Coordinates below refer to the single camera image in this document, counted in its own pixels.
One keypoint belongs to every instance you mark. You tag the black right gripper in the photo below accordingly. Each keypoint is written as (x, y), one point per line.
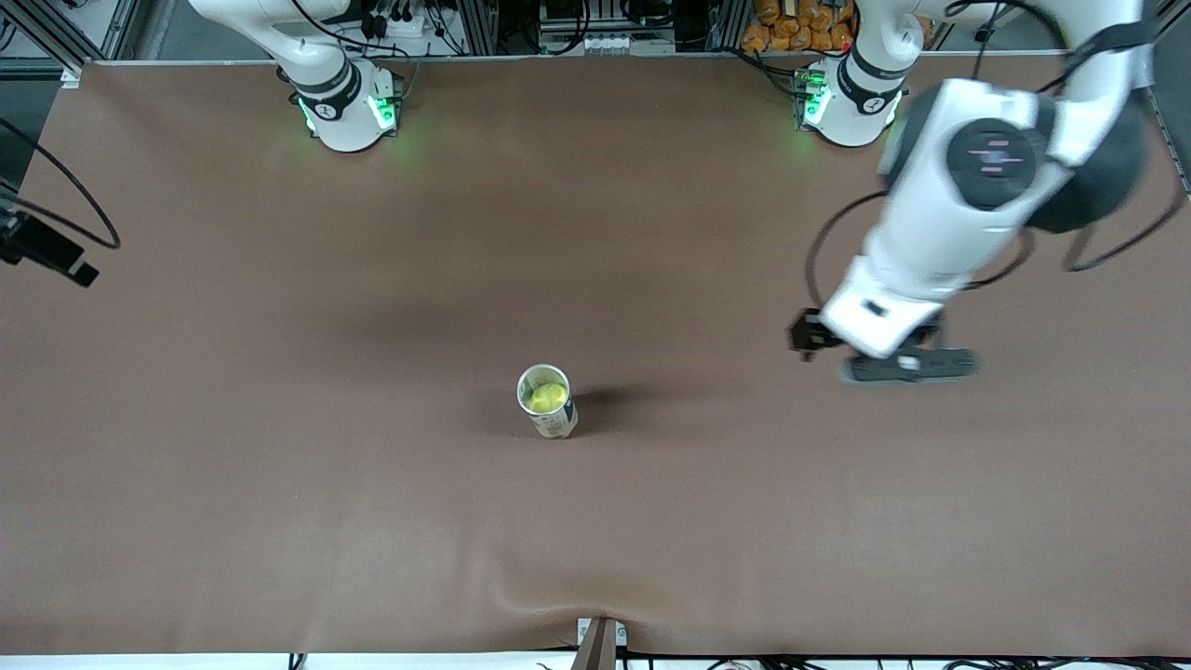
(44, 245)

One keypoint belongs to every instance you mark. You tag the yellow tennis ball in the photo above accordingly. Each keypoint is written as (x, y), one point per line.
(547, 396)

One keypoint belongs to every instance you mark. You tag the white power strip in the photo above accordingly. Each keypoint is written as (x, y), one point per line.
(400, 26)

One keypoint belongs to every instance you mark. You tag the orange bagged goods pile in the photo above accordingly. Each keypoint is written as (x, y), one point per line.
(791, 23)

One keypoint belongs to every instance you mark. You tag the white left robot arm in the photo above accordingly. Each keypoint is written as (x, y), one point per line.
(940, 223)

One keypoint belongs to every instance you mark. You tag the silver table edge bracket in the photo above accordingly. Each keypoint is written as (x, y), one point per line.
(600, 642)

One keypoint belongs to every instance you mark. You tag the aluminium frame profile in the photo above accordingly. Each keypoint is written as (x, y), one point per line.
(73, 73)

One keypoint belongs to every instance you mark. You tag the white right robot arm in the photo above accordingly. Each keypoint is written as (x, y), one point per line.
(344, 116)

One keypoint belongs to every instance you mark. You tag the brown table mat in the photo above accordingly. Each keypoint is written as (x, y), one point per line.
(595, 521)

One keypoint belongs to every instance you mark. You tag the white connector block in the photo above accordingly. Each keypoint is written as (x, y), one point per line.
(609, 43)

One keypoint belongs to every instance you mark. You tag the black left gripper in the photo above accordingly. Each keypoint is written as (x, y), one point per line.
(808, 333)

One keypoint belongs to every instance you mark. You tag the white blue tennis ball can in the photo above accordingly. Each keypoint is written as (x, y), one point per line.
(555, 423)

